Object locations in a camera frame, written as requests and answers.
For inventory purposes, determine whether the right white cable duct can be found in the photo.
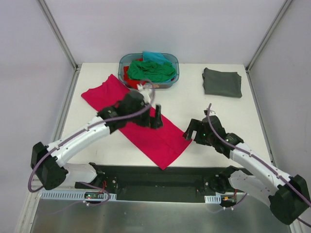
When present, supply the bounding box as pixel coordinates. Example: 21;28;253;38
204;195;222;204

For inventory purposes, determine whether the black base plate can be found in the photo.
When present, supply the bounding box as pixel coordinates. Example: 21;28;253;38
73;166;240;207

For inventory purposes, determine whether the right aluminium frame post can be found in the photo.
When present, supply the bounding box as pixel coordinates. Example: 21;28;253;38
245;0;294;73

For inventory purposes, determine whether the teal t shirt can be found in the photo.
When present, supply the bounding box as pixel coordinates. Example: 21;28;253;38
142;51;171;65

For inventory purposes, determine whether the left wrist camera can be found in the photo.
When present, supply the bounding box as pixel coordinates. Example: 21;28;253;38
137;84;152;103

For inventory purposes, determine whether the blue plastic laundry bin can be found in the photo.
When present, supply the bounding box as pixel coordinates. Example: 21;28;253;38
118;51;179;88

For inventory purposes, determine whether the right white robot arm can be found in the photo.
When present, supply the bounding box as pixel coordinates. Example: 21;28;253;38
183;116;311;225

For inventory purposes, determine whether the left aluminium frame post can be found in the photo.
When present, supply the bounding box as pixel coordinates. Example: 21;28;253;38
36;0;82;71

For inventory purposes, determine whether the folded grey t shirt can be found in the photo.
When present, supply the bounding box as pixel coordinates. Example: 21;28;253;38
202;67;242;98

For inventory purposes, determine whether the green t shirt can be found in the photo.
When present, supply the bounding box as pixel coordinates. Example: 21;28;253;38
127;60;176;83

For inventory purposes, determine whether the white cable duct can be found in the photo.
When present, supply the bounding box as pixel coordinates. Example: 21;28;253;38
41;190;117;201
204;195;222;204

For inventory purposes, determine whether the aluminium frame post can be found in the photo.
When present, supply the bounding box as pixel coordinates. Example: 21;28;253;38
245;0;294;73
36;0;82;71

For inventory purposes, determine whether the left white cable duct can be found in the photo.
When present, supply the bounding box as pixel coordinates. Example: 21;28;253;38
41;190;117;201

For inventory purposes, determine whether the magenta pink t shirt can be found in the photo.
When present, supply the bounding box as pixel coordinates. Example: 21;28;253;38
81;74;191;170

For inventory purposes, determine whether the dark red t shirt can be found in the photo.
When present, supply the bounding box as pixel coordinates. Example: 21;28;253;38
122;57;176;89

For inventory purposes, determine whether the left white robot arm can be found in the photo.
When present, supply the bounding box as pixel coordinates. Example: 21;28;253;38
28;88;163;192

